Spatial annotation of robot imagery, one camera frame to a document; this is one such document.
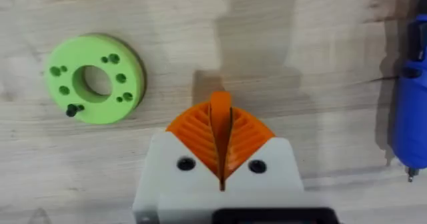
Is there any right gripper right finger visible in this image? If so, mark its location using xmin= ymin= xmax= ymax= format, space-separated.
xmin=220 ymin=104 xmax=305 ymax=198

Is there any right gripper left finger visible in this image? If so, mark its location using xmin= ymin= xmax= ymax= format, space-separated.
xmin=132 ymin=91 xmax=232 ymax=224

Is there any black screw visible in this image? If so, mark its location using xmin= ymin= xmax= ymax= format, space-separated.
xmin=65 ymin=103 xmax=85 ymax=118

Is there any blue electric screwdriver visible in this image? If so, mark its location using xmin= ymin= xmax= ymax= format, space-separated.
xmin=390 ymin=13 xmax=427 ymax=183

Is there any green disc with holes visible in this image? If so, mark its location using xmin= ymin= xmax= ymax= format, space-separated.
xmin=43 ymin=33 xmax=147 ymax=125

